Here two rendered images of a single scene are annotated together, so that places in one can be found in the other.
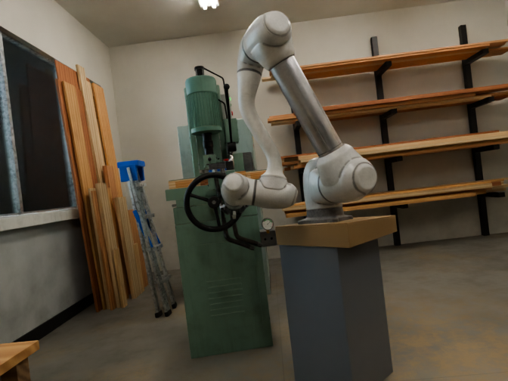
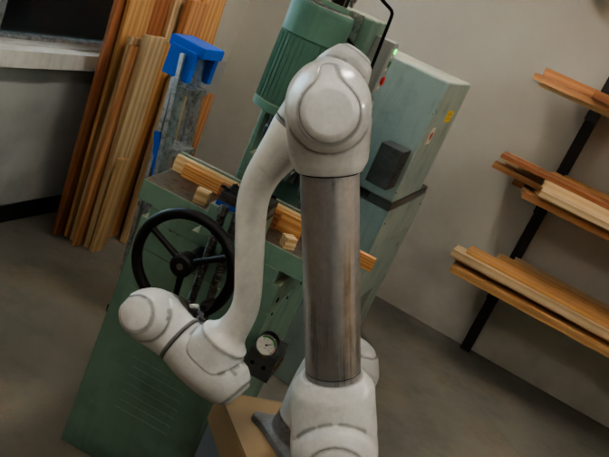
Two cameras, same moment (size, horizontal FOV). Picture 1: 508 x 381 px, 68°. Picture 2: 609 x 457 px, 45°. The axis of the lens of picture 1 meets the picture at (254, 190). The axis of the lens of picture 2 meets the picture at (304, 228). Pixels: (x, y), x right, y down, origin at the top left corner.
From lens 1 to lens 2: 0.89 m
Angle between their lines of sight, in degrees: 23
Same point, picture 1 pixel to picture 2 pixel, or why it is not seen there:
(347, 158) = (331, 418)
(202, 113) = (283, 79)
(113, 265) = (109, 181)
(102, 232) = (116, 120)
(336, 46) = not seen: outside the picture
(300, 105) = (308, 273)
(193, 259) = not seen: hidden behind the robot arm
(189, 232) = (147, 267)
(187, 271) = (115, 323)
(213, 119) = not seen: hidden behind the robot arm
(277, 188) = (205, 369)
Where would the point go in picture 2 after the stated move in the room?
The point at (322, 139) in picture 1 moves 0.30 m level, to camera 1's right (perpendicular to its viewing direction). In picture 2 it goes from (314, 354) to (470, 445)
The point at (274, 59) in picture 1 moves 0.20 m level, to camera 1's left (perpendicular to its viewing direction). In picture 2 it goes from (301, 167) to (198, 114)
